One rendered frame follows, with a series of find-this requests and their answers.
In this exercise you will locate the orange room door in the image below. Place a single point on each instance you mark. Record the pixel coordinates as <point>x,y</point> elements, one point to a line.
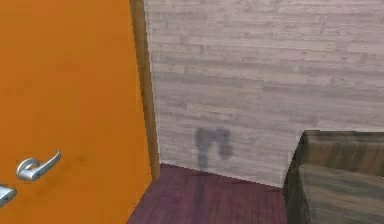
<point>73,83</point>

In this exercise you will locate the silver door lock plate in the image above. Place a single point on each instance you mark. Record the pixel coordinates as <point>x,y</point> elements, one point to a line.
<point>5,194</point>

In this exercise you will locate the brown wooden chest of drawers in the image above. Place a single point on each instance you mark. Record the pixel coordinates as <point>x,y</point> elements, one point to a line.
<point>336,180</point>

